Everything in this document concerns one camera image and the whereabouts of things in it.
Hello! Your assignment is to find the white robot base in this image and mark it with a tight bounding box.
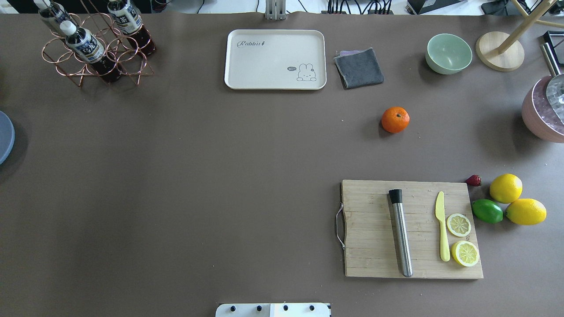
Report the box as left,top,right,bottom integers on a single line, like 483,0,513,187
215,302,332,317

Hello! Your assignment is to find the blue plate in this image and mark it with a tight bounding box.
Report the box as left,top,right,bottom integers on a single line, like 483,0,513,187
0,111,15,164

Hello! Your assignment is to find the cream rabbit tray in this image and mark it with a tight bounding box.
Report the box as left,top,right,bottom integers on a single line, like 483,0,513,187
224,29,327,90

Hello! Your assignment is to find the grey folded cloth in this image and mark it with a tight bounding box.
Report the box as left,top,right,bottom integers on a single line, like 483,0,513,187
333,48,385,89

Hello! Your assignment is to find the steel muddler black tip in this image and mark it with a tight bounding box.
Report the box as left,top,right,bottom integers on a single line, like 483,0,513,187
389,189,413,277

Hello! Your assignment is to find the orange mandarin fruit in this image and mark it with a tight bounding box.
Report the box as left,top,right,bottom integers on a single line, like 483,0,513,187
381,107,410,134

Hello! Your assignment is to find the wooden cutting board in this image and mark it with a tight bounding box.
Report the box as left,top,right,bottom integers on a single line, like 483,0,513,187
341,179,483,280

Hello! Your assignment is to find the yellow plastic knife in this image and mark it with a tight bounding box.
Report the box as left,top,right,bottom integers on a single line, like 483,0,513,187
435,191,451,262

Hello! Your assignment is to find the upper lemon slice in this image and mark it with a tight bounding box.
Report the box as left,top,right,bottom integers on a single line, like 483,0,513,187
446,213,472,237

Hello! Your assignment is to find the red strawberry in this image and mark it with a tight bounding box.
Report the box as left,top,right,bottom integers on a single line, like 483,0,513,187
465,174,482,187

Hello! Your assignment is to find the green ceramic bowl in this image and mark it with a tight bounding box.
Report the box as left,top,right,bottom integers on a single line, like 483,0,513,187
425,33,473,75

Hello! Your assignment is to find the lower lemon half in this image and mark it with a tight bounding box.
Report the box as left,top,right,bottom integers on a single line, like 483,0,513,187
451,241,480,267

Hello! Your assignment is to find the green lime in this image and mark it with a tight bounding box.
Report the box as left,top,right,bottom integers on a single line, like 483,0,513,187
471,199,504,224

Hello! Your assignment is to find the tea bottle rear right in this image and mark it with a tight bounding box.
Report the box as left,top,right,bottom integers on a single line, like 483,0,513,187
107,0,156,56

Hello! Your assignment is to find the tea bottle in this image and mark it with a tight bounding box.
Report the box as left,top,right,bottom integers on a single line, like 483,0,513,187
34,0,78,34
107,0,156,56
59,20,121,83

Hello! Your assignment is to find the whole lemon near strawberry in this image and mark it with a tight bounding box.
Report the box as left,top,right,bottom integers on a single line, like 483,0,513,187
490,174,523,203

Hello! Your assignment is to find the tea bottle front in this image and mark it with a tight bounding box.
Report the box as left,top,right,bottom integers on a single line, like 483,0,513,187
59,20,121,83

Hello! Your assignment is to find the wooden stand round base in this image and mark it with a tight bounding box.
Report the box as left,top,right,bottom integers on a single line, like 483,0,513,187
475,0,564,72

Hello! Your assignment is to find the whole lemon far side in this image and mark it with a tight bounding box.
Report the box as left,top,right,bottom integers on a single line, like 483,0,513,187
505,199,547,225

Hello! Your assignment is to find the tea bottle rear left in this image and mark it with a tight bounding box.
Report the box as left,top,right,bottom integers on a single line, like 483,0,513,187
34,0,78,34

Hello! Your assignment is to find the copper wire bottle rack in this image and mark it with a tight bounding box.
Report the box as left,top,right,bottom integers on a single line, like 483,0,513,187
41,0,154,87

